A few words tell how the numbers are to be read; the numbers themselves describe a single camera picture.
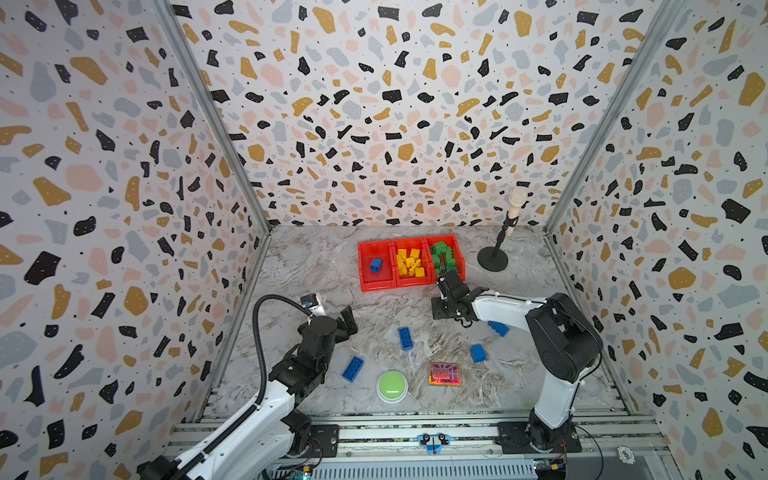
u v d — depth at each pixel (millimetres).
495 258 1127
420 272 1049
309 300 701
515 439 736
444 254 1098
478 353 892
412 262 1071
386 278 1062
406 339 904
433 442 729
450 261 1071
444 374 835
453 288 779
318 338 590
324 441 734
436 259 1088
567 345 499
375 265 1063
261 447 559
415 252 1101
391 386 816
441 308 879
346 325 746
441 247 1096
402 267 1049
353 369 840
